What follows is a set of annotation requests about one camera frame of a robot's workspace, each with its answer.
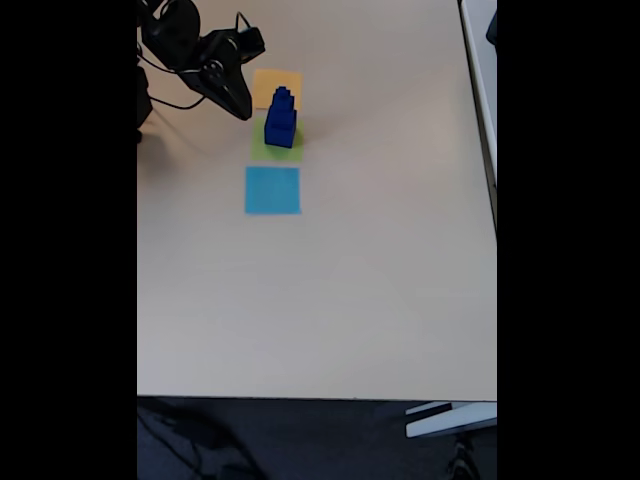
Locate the large blue cube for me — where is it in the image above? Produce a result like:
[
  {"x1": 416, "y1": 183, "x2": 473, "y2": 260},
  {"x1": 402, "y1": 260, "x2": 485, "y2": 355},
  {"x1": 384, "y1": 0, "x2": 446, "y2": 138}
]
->
[{"x1": 263, "y1": 117, "x2": 299, "y2": 150}]

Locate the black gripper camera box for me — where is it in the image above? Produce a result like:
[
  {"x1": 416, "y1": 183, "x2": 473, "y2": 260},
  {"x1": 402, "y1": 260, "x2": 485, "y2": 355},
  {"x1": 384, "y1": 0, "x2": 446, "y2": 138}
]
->
[{"x1": 234, "y1": 27, "x2": 267, "y2": 65}]

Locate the white neighbouring table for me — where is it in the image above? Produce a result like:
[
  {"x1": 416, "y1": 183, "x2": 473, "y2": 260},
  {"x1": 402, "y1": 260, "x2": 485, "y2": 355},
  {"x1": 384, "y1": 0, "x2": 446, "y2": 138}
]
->
[{"x1": 458, "y1": 0, "x2": 498, "y2": 236}]

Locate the green paper square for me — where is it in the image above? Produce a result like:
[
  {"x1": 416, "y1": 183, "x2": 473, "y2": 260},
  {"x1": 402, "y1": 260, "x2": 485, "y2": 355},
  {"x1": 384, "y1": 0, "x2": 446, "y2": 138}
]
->
[{"x1": 249, "y1": 117, "x2": 305, "y2": 162}]

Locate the light blue paper square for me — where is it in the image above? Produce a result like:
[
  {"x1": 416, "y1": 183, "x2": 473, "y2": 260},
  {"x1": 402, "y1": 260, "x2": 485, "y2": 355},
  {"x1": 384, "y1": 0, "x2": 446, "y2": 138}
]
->
[{"x1": 244, "y1": 166, "x2": 302, "y2": 216}]

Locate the white table foot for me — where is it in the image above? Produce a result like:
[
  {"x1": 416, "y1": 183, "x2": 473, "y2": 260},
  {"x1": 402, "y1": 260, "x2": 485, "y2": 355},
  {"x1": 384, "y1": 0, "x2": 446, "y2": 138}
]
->
[{"x1": 404, "y1": 400, "x2": 498, "y2": 440}]

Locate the orange paper square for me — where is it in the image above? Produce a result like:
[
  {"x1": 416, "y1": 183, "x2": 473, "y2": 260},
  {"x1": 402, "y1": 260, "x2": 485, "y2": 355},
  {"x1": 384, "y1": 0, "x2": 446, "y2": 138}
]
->
[{"x1": 252, "y1": 68, "x2": 304, "y2": 111}]

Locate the black floor cable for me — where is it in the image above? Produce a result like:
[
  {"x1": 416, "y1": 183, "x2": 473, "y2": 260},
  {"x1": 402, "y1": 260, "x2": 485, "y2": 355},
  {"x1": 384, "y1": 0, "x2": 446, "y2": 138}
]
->
[
  {"x1": 137, "y1": 399, "x2": 266, "y2": 480},
  {"x1": 447, "y1": 432, "x2": 482, "y2": 480}
]

